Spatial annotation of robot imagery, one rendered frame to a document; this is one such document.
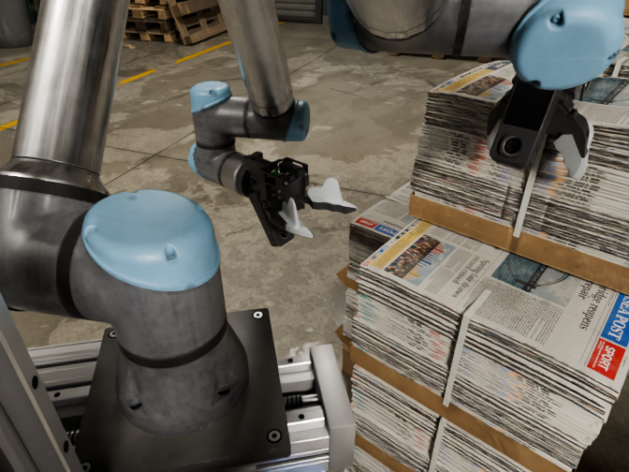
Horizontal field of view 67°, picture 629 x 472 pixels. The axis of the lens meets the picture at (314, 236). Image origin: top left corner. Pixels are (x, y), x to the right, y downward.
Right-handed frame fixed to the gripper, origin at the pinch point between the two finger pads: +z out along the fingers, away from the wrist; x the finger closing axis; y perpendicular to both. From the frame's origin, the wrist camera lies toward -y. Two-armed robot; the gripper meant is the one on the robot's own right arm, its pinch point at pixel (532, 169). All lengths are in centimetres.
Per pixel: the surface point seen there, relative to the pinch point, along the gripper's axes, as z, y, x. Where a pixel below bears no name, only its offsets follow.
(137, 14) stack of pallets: 207, 231, 581
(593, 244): 10.2, -2.2, -10.0
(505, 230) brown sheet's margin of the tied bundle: 12.3, -3.5, 2.1
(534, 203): 7.4, -0.4, -0.9
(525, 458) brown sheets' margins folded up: 25.1, -30.8, -12.9
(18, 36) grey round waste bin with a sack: 168, 120, 668
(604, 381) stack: 7.8, -20.9, -17.2
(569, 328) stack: 10.6, -15.2, -11.6
